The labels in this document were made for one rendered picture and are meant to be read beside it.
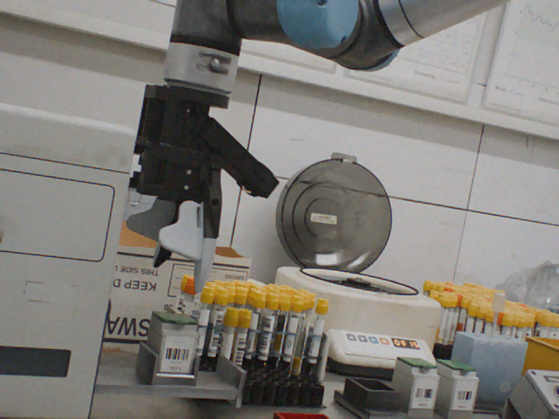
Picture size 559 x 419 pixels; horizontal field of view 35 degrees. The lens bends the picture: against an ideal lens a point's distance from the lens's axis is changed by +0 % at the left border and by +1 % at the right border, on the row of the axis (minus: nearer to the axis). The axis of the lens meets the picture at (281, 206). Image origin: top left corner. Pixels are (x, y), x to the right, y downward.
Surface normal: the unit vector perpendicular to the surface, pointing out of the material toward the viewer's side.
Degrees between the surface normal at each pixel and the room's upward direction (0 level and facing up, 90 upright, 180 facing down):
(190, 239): 61
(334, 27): 90
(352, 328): 90
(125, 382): 0
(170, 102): 90
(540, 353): 90
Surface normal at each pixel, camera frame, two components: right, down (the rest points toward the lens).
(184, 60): -0.34, 0.00
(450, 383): -0.88, -0.14
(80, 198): 0.44, 0.13
